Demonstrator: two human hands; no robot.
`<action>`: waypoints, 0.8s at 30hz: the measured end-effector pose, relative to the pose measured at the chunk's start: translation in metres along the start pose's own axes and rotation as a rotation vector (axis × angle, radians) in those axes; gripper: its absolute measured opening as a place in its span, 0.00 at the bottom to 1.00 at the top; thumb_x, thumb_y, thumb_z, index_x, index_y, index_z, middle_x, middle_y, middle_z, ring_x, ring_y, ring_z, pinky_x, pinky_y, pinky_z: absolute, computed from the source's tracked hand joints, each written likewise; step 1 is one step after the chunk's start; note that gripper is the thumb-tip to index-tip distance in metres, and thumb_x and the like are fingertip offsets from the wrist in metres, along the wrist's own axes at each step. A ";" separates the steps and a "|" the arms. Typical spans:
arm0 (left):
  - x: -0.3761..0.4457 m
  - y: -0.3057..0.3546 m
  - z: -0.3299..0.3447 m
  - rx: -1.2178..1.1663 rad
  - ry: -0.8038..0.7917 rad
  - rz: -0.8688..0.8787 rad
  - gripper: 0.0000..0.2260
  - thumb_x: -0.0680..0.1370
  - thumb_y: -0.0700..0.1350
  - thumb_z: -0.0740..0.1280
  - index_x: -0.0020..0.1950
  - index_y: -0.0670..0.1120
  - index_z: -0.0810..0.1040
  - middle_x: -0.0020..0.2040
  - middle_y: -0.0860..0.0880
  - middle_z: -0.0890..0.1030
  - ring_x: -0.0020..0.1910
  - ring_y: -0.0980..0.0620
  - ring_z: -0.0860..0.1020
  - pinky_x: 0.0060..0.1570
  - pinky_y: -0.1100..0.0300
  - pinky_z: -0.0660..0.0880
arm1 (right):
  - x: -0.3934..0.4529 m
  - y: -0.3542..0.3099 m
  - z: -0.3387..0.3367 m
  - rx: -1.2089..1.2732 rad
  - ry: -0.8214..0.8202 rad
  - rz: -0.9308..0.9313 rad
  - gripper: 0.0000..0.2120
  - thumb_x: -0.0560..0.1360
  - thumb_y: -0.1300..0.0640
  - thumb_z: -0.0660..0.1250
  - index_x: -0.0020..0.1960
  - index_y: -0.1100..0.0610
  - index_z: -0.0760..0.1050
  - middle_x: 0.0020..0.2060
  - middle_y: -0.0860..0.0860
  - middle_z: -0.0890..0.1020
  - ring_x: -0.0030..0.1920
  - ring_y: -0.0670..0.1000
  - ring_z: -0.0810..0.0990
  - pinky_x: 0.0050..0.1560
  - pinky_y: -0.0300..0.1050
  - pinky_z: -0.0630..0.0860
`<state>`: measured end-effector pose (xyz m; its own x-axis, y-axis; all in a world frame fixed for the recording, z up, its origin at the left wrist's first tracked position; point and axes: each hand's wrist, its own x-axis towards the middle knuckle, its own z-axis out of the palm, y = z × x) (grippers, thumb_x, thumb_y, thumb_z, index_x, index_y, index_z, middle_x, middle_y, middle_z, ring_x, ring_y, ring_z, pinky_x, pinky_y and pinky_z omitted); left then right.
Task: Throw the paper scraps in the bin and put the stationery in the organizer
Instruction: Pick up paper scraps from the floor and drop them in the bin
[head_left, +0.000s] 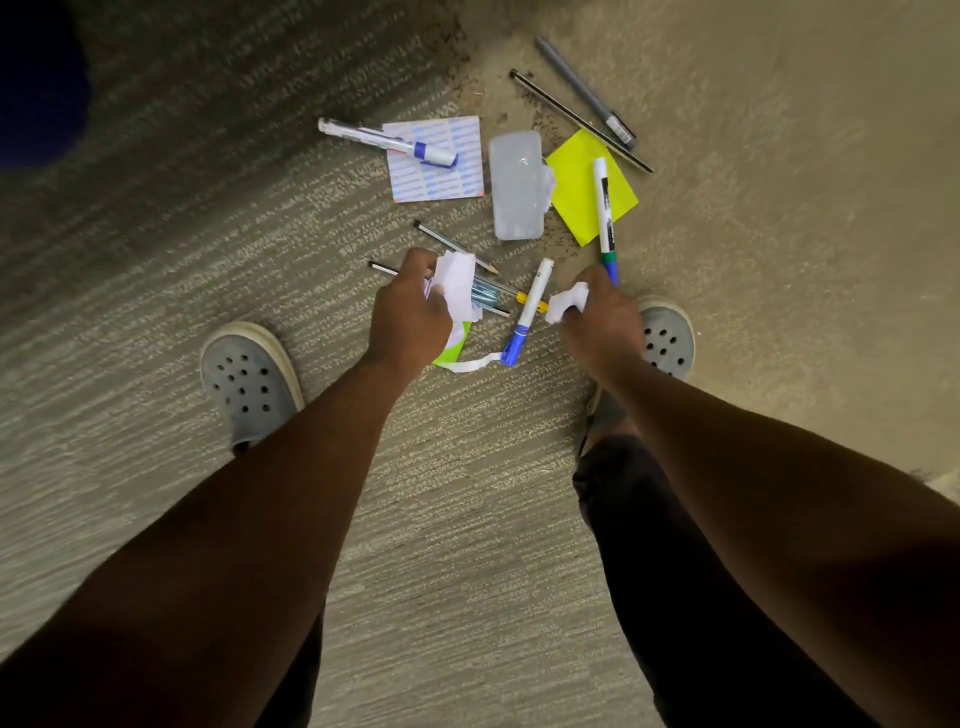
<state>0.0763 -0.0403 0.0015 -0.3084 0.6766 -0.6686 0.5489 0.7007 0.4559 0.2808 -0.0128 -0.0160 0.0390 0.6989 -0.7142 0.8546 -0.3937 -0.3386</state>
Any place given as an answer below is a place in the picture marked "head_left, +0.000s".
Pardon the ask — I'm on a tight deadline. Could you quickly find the person's left hand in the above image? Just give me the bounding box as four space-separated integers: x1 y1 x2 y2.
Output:
365 249 455 381

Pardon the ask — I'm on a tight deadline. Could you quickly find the person's right hand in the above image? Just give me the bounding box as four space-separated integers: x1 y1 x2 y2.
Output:
559 264 648 385

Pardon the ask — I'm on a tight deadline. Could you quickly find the white paper piece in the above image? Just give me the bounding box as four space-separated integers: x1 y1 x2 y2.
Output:
543 282 591 326

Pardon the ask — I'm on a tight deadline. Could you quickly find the white green paper wrapper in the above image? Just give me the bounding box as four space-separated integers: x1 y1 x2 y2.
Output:
423 249 505 375

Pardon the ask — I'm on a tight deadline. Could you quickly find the person's left forearm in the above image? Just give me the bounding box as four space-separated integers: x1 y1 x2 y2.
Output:
0 354 415 728

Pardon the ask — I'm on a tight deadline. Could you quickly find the person's right forearm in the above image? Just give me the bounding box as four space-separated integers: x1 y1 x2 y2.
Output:
589 363 960 728

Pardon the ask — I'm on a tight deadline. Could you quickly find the silver striped pencil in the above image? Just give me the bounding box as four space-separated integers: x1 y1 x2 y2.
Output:
413 219 501 276

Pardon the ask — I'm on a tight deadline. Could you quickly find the white marker with green band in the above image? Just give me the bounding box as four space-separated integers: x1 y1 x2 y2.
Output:
591 156 621 287

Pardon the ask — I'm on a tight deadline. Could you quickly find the white marker with blue cap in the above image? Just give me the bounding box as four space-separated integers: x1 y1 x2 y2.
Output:
499 258 556 369

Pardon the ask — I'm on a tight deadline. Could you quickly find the clear blue pen yellow end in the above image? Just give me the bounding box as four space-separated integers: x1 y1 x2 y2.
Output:
471 276 550 315

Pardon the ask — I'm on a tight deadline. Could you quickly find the white blue printed label sheet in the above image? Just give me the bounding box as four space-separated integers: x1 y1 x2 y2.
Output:
381 114 486 205

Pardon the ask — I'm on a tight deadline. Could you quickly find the grey clog shoe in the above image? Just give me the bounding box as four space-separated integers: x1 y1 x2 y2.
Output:
198 321 307 456
634 294 697 384

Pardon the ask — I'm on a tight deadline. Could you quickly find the yellow sticky note pad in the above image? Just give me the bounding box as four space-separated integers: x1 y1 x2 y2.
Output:
545 128 640 249

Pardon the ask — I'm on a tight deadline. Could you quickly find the translucent plastic case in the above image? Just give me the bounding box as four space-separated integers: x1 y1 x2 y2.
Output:
488 130 558 243

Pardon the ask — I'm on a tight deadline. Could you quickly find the white marker with blue band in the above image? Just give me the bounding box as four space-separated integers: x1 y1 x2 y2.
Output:
317 117 459 170

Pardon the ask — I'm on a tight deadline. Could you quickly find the thin black pencil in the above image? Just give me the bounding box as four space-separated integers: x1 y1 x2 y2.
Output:
509 68 655 176

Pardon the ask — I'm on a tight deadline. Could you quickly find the grey pen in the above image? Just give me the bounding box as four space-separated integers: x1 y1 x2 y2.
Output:
533 34 639 153

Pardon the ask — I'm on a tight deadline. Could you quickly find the person's black trouser leg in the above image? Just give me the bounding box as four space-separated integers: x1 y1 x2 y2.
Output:
572 388 880 728
253 609 327 728

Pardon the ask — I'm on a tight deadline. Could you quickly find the dark blue object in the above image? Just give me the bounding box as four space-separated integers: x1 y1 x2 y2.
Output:
0 0 94 172

